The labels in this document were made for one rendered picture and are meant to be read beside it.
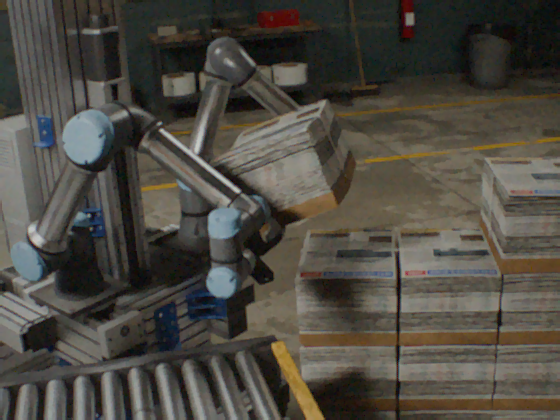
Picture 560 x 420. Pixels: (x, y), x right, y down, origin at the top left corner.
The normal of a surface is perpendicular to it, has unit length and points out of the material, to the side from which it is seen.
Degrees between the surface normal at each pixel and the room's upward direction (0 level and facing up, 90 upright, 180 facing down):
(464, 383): 90
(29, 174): 90
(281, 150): 86
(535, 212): 90
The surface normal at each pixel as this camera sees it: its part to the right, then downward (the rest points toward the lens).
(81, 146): -0.30, 0.24
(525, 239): -0.09, 0.35
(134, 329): 0.76, 0.18
